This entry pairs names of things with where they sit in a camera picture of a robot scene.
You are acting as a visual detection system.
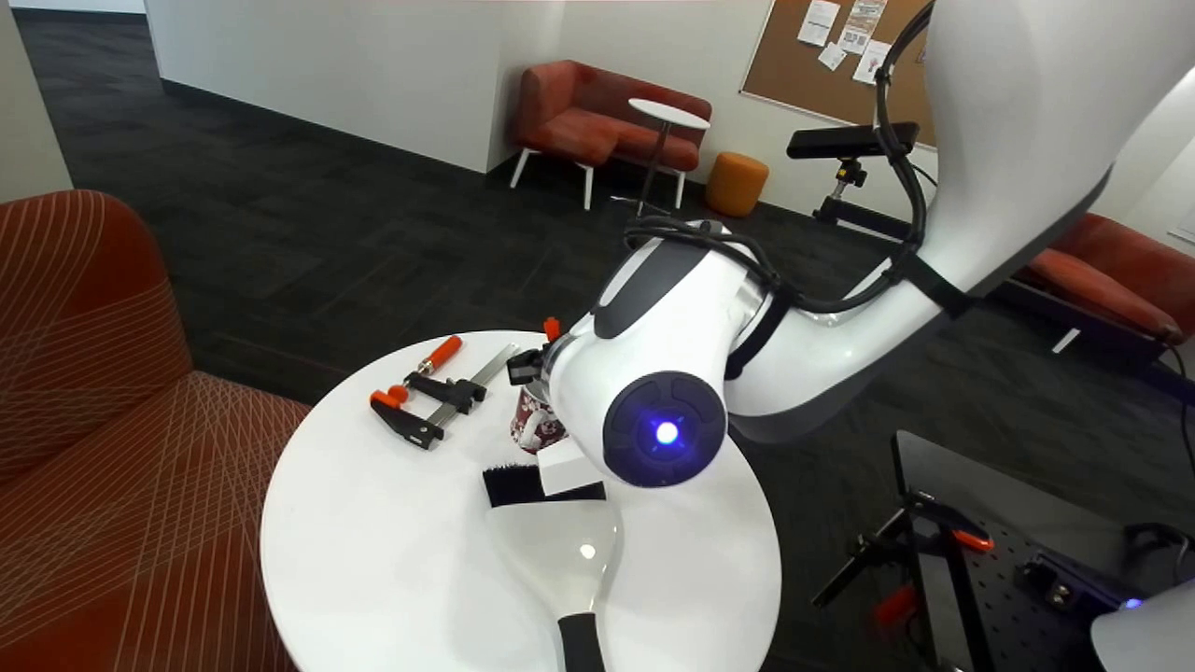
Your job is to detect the red lounge sofa white legs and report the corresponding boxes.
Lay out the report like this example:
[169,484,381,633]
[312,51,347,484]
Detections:
[504,56,716,212]

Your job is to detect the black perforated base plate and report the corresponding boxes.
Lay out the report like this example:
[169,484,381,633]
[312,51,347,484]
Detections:
[891,426,1195,672]

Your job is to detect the small round white table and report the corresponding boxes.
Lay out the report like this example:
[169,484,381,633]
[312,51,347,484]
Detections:
[625,93,713,216]

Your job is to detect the white paper note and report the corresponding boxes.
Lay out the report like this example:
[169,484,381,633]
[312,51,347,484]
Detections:
[851,39,895,88]
[797,0,845,48]

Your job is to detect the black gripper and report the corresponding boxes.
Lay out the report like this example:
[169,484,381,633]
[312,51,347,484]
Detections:
[504,343,553,388]

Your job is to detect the bar clamp orange handle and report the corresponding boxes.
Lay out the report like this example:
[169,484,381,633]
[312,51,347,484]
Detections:
[367,333,520,457]

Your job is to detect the red lounge chair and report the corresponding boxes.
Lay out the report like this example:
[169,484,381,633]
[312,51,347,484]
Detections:
[1006,209,1195,360]

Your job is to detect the red cup white inside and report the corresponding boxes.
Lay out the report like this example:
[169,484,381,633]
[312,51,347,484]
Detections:
[506,383,570,457]

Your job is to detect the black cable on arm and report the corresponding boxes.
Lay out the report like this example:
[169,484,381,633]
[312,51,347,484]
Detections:
[616,0,983,320]

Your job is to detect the cork pin board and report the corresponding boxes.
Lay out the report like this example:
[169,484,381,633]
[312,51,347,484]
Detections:
[740,0,940,129]

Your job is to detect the black camera on stand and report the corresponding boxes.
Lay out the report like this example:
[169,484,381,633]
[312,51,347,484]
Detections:
[785,118,926,248]

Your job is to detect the black clamp orange grips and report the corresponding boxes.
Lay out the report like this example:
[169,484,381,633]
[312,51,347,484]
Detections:
[815,488,999,612]

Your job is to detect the orange round pouf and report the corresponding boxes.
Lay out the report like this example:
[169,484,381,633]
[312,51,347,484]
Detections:
[703,148,772,224]

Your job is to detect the orange patterned sofa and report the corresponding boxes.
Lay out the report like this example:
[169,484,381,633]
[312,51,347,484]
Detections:
[0,185,312,672]

